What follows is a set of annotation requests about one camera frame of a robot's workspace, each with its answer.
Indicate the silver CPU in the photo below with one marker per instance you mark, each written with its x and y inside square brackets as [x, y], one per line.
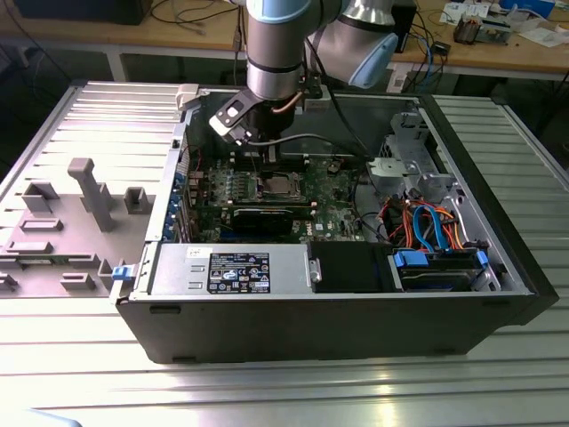
[280, 184]

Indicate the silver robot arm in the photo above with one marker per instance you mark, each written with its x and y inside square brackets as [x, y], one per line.
[273, 44]

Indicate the CPU socket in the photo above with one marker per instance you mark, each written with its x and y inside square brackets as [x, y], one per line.
[258, 195]

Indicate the round coin battery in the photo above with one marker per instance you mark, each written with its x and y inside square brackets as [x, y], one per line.
[334, 166]

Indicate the green RAM stick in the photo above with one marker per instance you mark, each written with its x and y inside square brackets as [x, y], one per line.
[271, 202]

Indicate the pale grey case latch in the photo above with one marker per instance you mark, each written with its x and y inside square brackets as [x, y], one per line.
[186, 95]

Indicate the black graphics card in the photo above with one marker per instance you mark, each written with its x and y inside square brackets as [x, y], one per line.
[262, 222]

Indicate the green motherboard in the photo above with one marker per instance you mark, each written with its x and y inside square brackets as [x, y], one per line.
[329, 209]

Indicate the metal drive cage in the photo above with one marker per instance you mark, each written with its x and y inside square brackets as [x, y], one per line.
[391, 171]

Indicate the wooden desk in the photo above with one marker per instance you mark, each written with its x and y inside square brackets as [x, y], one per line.
[155, 37]

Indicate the silver power supply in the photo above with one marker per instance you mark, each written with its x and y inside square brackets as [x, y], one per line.
[178, 267]

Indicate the small black adapter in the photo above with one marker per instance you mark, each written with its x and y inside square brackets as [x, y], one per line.
[442, 47]

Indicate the brown coil component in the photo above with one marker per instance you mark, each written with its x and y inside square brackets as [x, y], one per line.
[467, 31]

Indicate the black PC case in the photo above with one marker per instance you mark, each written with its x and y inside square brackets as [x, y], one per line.
[311, 329]

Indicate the blue case latch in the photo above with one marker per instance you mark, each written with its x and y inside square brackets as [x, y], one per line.
[122, 273]

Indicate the black computer tower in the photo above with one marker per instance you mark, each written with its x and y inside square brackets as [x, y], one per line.
[80, 11]

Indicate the hard disk in blue carrier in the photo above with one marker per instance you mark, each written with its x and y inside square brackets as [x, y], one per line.
[435, 276]

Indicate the grey electronics box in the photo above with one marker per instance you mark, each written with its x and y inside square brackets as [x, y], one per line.
[495, 31]

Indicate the grey parts rack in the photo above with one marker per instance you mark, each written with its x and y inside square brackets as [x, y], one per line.
[66, 240]

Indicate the blue box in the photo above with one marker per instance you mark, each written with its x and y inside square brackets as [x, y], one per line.
[529, 5]

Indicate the white paper sheet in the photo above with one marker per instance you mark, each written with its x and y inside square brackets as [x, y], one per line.
[542, 36]

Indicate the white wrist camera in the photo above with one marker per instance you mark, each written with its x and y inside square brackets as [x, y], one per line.
[231, 113]

